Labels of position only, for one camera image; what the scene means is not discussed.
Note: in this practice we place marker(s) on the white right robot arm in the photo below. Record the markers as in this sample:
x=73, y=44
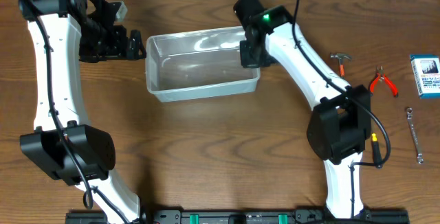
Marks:
x=339, y=124

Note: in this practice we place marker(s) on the small claw hammer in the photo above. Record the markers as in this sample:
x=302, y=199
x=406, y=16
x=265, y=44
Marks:
x=341, y=57

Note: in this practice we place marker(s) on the clear plastic container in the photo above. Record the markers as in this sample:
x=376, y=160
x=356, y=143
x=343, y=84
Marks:
x=197, y=64

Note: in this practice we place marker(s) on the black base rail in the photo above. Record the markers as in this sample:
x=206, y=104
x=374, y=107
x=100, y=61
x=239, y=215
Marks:
x=280, y=217

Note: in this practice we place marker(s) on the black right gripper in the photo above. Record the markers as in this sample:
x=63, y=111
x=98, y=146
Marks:
x=247, y=61

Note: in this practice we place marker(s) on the blue white box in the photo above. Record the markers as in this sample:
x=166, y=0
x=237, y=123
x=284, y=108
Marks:
x=425, y=68

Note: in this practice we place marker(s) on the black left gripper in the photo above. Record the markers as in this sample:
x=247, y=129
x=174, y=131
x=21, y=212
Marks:
x=121, y=42

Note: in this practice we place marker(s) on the red handled pliers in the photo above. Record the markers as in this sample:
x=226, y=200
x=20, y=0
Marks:
x=381, y=77

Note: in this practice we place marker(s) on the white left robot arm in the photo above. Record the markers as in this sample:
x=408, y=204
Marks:
x=63, y=144

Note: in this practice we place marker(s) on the black yellow screwdriver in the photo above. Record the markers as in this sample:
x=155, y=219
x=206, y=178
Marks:
x=377, y=158

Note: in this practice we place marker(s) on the silver wrench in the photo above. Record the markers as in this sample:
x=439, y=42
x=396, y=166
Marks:
x=409, y=115

